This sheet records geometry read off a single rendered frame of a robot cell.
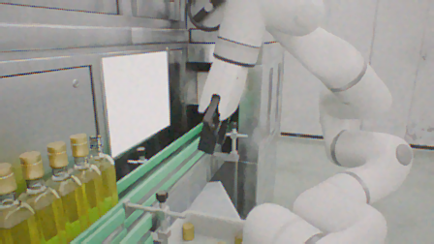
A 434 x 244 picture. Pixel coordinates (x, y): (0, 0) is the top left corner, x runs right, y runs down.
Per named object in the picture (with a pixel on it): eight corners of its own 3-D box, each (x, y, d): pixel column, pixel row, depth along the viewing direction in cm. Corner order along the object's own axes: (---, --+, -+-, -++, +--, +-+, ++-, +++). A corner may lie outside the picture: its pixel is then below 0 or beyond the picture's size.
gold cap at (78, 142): (79, 151, 69) (77, 132, 68) (92, 152, 68) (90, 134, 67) (68, 156, 66) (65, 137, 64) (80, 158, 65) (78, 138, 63)
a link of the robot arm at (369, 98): (340, 127, 53) (281, 124, 66) (395, 182, 62) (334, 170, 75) (373, 52, 57) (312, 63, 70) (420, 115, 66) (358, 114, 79)
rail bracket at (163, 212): (130, 225, 81) (126, 182, 78) (189, 237, 76) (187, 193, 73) (124, 231, 79) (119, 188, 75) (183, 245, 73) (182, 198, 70)
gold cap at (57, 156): (59, 160, 64) (55, 140, 62) (72, 162, 63) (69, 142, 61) (45, 167, 60) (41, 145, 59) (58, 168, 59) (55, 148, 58)
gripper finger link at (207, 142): (206, 114, 55) (198, 148, 57) (200, 119, 52) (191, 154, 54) (223, 120, 54) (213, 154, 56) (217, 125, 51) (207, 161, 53)
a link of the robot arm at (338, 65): (343, 97, 56) (269, 17, 47) (307, 77, 68) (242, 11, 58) (376, 61, 55) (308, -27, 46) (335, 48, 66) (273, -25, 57)
